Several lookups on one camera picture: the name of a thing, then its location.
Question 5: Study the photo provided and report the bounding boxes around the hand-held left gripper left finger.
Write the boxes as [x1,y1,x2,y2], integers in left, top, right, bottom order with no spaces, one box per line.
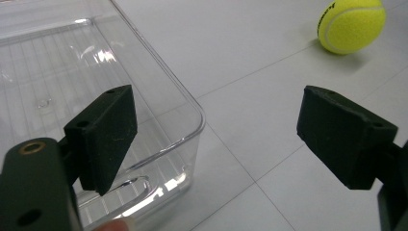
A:
[63,84,139,197]

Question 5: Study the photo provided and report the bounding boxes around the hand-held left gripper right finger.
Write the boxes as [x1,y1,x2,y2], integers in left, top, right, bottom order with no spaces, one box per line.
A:
[295,85,399,191]

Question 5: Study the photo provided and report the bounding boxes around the clear plastic storage box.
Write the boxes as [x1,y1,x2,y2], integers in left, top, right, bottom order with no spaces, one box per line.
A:
[0,0,206,231]

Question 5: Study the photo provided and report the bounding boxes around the yellow tennis ball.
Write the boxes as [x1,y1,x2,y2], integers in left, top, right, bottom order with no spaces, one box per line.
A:
[317,0,387,55]

